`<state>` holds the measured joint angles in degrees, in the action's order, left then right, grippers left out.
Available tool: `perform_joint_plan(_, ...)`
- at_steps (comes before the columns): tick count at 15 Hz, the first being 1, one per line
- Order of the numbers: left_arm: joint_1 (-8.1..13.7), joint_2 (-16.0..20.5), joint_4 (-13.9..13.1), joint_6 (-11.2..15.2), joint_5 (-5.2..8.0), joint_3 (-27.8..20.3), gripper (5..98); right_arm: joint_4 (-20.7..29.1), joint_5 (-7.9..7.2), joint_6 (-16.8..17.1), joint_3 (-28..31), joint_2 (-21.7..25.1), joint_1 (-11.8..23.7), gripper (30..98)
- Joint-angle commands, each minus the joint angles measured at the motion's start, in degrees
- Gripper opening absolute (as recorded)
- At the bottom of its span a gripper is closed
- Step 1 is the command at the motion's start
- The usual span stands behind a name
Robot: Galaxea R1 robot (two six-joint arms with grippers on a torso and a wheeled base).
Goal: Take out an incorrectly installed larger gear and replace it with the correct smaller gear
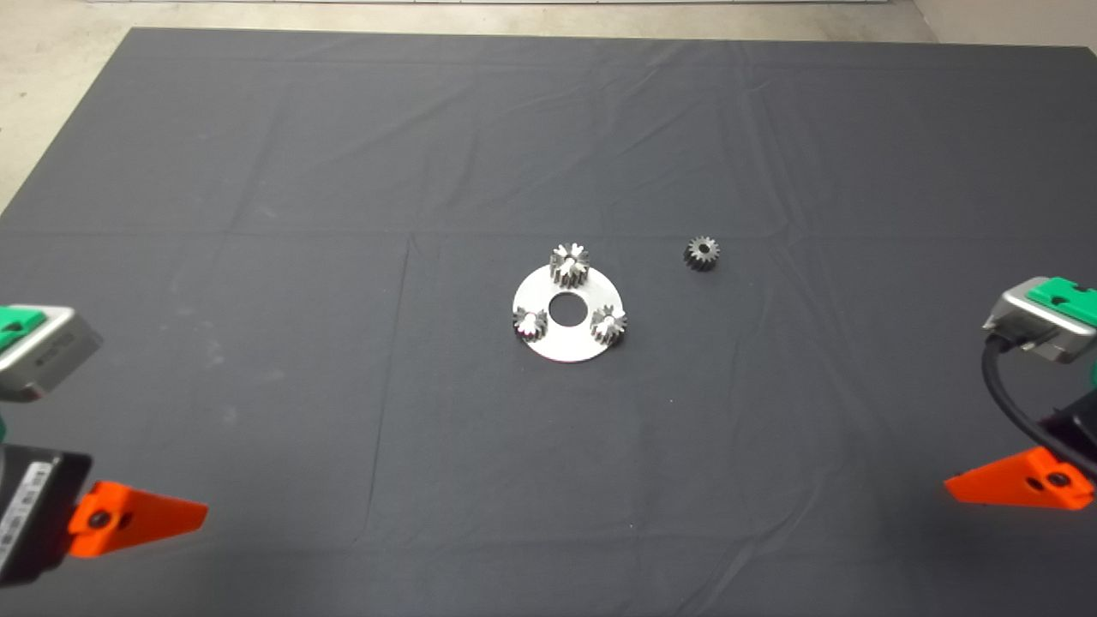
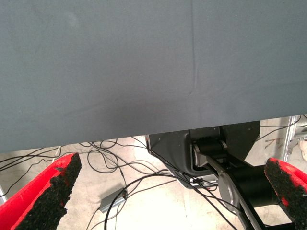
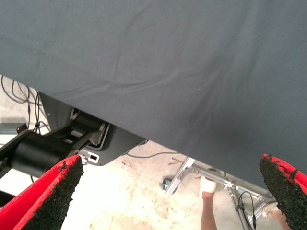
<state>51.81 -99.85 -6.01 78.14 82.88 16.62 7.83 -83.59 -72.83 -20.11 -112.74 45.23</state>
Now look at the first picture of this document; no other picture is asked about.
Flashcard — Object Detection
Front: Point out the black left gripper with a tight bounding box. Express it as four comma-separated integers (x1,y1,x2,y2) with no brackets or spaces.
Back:
0,444,209,589

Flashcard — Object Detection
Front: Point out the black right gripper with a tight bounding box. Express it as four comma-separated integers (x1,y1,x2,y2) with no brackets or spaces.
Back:
944,403,1097,512

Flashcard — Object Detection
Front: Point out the dark grey table cloth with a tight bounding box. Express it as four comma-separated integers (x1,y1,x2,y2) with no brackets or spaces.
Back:
0,26,1097,617

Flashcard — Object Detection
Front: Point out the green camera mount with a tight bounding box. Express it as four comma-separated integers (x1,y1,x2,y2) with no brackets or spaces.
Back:
0,307,46,353
1027,278,1097,328

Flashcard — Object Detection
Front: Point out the green left camera mount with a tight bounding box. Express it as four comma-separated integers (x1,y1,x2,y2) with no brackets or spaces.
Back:
0,307,46,353

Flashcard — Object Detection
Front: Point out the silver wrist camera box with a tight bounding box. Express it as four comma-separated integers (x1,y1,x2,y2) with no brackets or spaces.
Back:
983,277,1097,364
0,306,104,404

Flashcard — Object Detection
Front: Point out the black camera cable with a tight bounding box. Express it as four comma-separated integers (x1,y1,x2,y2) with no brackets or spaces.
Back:
983,334,1097,481

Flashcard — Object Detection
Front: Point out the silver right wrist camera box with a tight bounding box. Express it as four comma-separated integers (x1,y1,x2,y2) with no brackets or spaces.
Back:
983,277,1097,364

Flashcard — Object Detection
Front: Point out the large steel gear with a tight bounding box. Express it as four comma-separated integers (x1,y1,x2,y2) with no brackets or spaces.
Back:
549,243,590,289

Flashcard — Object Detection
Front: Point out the round metal plate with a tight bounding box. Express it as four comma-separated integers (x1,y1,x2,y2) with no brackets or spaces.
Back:
513,262,624,363

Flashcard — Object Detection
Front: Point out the green right camera mount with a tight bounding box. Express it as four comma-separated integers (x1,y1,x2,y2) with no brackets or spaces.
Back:
1027,278,1097,328

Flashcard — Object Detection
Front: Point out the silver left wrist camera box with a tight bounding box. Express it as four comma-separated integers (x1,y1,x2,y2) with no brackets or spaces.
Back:
0,306,104,404

